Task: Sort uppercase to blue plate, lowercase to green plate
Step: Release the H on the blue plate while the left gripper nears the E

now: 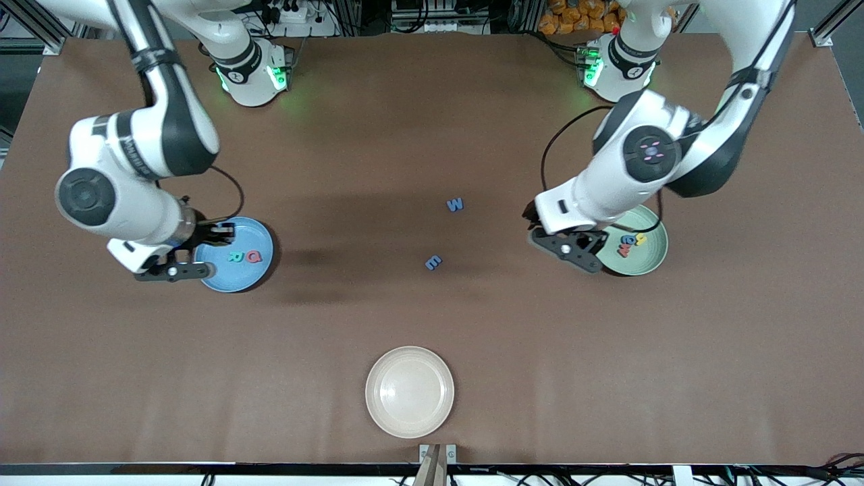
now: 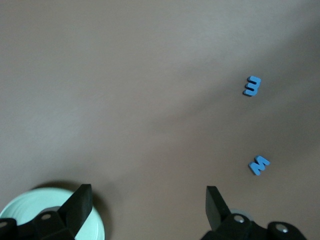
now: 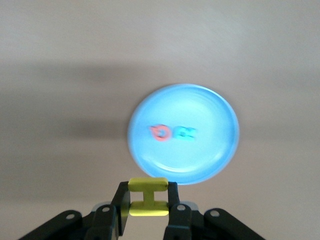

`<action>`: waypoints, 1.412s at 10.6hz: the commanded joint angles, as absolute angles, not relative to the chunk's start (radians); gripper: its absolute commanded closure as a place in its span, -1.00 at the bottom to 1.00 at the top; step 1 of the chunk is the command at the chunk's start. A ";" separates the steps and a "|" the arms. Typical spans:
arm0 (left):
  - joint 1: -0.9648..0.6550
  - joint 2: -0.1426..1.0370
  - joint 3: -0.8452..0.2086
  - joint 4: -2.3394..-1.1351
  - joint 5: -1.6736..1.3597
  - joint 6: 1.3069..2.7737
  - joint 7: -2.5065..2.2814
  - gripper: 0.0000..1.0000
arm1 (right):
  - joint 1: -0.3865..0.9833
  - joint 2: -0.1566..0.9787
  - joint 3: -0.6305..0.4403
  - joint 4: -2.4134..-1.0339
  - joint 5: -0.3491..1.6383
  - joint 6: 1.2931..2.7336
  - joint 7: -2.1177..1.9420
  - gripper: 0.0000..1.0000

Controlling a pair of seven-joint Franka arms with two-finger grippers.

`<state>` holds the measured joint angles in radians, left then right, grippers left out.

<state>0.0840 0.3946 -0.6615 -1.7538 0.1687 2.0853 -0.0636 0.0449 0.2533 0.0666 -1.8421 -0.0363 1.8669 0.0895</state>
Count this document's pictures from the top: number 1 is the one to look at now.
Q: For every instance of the aluminium frame post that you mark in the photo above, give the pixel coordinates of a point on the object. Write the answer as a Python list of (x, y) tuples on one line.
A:
[(523, 17), (351, 17), (54, 46), (837, 20)]

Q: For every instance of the blue letter W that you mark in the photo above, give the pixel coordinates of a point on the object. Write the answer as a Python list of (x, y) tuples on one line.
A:
[(455, 205)]

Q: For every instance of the red letter Q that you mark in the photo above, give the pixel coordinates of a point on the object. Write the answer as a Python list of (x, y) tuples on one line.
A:
[(248, 256)]

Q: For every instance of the teal letter R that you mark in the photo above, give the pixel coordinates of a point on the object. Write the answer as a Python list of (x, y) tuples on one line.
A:
[(233, 257)]

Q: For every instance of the wooden stick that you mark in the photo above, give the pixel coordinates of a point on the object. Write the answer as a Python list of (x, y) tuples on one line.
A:
[(432, 472)]

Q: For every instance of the white power strip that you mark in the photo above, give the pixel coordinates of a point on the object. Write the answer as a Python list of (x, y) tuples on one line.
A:
[(297, 17)]

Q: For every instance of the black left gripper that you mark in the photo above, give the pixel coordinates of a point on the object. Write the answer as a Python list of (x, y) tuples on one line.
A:
[(532, 213)]

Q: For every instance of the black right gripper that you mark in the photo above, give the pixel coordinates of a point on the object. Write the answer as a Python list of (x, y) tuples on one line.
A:
[(202, 234)]

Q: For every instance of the blue plate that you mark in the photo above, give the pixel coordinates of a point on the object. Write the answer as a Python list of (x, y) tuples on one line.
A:
[(243, 277)]

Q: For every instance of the green plate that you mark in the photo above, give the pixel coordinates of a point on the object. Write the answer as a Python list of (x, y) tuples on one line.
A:
[(648, 260)]

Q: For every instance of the red lowercase letter w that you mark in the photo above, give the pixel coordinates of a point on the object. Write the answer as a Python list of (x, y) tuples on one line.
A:
[(624, 250)]

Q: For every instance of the small metal bracket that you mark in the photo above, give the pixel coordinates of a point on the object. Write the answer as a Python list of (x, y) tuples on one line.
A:
[(424, 452)]

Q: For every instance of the bag of orange items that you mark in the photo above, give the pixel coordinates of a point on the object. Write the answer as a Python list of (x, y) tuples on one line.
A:
[(574, 17)]

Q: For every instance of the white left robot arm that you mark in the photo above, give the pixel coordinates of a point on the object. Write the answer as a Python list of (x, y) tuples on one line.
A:
[(607, 189)]

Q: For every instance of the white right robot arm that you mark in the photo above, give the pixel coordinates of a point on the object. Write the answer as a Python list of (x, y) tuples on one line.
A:
[(128, 202)]

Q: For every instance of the blue letter E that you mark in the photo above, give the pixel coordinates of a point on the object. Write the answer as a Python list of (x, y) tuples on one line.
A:
[(432, 263)]

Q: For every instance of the beige plate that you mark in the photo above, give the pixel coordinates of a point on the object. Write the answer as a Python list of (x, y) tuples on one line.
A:
[(410, 391)]

